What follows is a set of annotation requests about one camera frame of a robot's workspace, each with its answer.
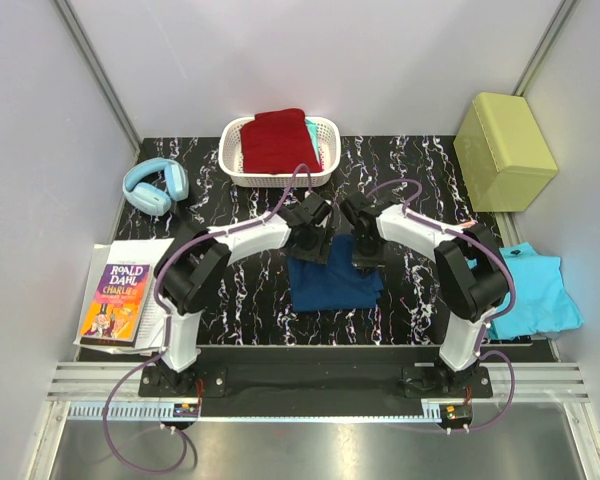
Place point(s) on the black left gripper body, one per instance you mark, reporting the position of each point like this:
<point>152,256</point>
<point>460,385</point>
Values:
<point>310,251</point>

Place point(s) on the navy blue t shirt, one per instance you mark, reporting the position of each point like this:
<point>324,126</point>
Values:
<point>336,285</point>

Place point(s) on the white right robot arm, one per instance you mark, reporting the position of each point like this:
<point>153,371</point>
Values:
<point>472,275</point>

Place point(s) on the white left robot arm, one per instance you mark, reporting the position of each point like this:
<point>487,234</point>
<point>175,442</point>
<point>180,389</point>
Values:
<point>193,266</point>

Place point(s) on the folded red t shirt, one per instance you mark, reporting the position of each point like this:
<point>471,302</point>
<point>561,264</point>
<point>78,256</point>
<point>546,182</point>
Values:
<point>276,142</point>

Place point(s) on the white plastic basket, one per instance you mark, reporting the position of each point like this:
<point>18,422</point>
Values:
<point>230,158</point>

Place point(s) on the folded teal t shirt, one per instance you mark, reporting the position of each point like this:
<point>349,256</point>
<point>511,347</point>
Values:
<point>312,129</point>

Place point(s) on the yellow-green box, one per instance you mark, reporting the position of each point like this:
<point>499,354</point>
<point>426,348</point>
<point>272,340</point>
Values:
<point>504,159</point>

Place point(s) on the light blue headphones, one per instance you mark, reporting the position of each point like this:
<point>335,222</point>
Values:
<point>149,199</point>

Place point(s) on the cyan t shirt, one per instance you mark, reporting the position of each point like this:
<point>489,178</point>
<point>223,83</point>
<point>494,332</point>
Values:
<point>542,305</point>

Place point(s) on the Roald Dahl book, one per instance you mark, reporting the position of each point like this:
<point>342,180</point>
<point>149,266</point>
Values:
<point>113,316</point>

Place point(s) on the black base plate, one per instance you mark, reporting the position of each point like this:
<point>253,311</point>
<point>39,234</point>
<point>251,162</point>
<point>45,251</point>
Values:
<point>406,371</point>

